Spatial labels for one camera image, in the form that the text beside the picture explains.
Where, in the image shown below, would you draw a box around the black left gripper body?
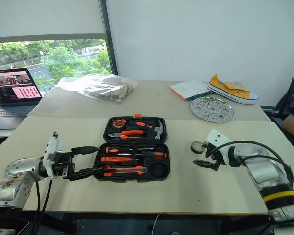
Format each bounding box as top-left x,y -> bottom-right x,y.
51,151 -> 77,178

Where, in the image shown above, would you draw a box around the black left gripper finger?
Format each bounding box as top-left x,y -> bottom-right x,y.
70,146 -> 99,158
68,166 -> 104,182

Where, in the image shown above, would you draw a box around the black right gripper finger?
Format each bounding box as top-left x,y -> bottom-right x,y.
203,141 -> 216,155
193,159 -> 215,169

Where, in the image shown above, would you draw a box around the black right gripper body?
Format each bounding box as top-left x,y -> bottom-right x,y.
209,152 -> 226,172

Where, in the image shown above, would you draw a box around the black electrical tape roll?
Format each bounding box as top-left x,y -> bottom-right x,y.
191,141 -> 208,155

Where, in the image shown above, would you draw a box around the blade screwdriver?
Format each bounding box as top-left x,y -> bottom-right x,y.
104,145 -> 155,154

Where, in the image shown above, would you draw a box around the orange voltage tester pen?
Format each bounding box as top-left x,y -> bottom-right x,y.
100,156 -> 139,163

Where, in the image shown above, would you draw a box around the black orange utility knife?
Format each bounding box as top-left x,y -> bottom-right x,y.
103,165 -> 148,178

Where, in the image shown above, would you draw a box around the cross tip screwdriver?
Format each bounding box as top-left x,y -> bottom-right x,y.
116,151 -> 168,160

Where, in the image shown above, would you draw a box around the black tool case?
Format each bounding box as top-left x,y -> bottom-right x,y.
92,113 -> 171,183

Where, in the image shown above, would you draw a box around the round perforated metal plate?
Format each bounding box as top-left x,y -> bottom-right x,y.
190,96 -> 235,122

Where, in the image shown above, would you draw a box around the orange black tape measure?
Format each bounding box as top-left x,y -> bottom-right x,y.
111,118 -> 126,129

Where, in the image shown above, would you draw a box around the yellow canvas shoe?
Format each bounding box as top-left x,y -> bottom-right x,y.
206,74 -> 259,105

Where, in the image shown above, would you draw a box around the book with orange edge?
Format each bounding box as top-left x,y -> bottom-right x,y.
169,78 -> 215,102

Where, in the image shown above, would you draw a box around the small claw hammer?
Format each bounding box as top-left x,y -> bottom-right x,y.
128,119 -> 165,141

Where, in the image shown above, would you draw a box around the clear plastic bag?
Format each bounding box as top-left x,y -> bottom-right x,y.
56,73 -> 138,104

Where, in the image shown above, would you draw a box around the open laptop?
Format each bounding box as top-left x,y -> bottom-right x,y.
0,68 -> 44,131

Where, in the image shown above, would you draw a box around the white roller blind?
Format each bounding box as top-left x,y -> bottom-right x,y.
0,0 -> 107,45

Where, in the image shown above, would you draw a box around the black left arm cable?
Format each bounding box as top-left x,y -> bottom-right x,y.
33,178 -> 53,235

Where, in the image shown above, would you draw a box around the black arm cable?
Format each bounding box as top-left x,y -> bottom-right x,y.
205,140 -> 294,189
33,178 -> 53,235

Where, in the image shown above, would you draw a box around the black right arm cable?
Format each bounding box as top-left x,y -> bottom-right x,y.
205,140 -> 294,189

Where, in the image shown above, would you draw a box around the orange handled pliers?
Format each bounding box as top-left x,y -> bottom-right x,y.
107,130 -> 144,141

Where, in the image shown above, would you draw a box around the white hanging cable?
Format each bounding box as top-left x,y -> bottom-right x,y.
152,213 -> 161,235

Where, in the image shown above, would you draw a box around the dark window frame post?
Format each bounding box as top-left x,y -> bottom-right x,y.
98,0 -> 119,75

